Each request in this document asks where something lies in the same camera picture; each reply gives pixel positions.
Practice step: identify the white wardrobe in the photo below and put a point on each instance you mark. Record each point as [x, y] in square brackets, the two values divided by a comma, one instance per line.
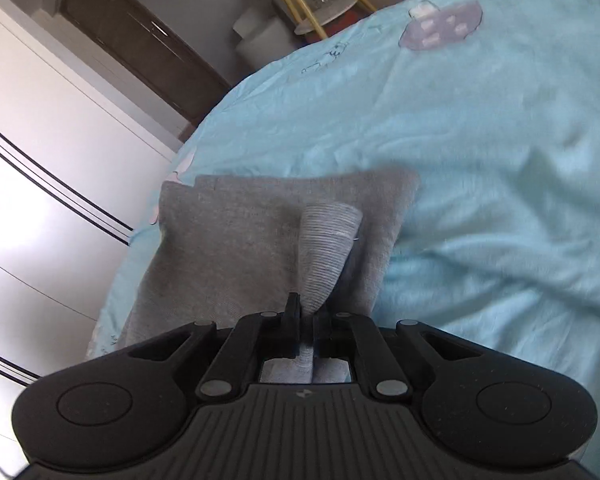
[77, 162]

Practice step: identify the grey trash bin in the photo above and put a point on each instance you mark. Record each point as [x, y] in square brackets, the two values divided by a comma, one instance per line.
[263, 38]

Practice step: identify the light blue bed sheet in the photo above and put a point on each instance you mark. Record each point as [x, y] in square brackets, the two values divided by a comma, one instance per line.
[494, 105]

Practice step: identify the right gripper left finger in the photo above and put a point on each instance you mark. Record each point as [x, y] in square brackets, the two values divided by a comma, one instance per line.
[255, 339]

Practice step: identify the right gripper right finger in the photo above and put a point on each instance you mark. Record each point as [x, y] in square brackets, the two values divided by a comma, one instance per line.
[357, 340]

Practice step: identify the grey sweatpants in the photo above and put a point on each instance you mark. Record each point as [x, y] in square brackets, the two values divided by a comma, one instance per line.
[233, 246]

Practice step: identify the dark brown door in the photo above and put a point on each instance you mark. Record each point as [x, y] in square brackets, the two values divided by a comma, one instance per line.
[151, 52]

